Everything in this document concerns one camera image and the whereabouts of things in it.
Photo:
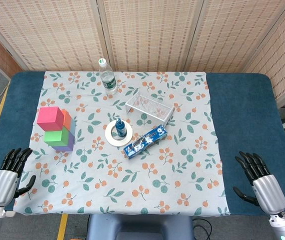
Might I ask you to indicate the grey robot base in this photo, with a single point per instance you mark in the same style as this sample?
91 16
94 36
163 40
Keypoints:
140 227

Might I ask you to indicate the dark teal table cover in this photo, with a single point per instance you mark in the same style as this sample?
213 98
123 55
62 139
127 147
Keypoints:
245 120

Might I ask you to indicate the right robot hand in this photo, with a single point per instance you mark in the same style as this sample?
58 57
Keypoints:
270 193

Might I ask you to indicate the floral tablecloth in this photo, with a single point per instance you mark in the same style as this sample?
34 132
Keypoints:
137 180

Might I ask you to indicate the blue cookie box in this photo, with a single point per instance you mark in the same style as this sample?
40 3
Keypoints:
142 143

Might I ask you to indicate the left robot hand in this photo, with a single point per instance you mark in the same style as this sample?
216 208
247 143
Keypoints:
2 186

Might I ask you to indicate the blue spray bottle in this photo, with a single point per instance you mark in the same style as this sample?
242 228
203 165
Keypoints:
120 128

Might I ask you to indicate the bamboo folding screen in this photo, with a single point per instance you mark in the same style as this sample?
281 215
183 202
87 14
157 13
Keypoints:
145 32

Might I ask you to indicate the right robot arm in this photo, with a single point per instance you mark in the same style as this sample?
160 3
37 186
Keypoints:
281 228

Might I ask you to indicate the white tape roll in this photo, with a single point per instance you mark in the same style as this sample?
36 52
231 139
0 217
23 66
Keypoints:
112 140

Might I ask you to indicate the clear plastic water bottle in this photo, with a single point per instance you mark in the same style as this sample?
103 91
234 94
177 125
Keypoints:
108 80

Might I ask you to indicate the orange foam block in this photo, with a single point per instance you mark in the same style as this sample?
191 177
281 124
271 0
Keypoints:
67 120

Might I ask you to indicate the pink foam block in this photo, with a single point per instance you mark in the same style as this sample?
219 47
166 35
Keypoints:
49 117

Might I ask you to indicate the purple foam block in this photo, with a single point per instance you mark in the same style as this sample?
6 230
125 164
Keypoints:
66 147

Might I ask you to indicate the green foam block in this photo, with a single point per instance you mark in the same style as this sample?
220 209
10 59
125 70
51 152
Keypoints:
55 137

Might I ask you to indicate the white mesh basket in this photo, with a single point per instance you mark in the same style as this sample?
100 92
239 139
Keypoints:
148 107

